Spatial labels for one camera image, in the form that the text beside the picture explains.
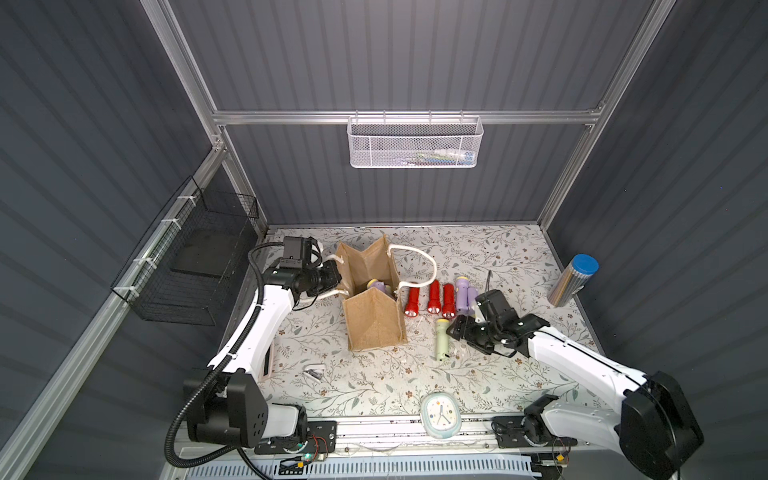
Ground green flashlight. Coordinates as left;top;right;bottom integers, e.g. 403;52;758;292
435;318;450;361

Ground brown burlap tote bag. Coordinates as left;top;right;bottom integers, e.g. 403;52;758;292
330;236;437;352

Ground red flashlight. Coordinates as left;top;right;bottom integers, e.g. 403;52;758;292
441;283;456;320
404;287;420;318
427;280;442;315

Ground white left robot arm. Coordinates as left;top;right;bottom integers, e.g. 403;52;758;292
164;236;341;469

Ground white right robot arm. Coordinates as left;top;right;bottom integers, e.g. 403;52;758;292
447;289;705;479

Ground purple flashlight upper small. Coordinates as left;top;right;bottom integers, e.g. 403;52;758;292
467;286;478;317

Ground purple flashlight upper row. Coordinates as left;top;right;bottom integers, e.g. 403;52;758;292
455;276;470;315

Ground floral table mat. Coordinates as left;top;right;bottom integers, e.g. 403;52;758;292
261;224;599;417

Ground mint green alarm clock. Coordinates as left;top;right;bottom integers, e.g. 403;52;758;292
420;392;462;439

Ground steel bottle blue cap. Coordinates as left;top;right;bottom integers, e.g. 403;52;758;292
547;254;600;308

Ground white vented strip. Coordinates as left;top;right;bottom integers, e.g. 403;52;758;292
182;458;535;480

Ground markers in white basket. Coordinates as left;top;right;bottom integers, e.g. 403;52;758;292
401;148;476;168

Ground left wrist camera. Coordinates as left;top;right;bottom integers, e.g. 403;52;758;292
307;237;323;263

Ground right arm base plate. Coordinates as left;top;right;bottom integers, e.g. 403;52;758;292
491;415;578;449

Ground black wire basket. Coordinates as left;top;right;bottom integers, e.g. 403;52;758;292
112;178;260;327

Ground white wire mesh basket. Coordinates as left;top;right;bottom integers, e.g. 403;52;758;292
346;113;484;169

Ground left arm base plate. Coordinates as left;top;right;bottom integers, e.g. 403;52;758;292
253;421;338;455

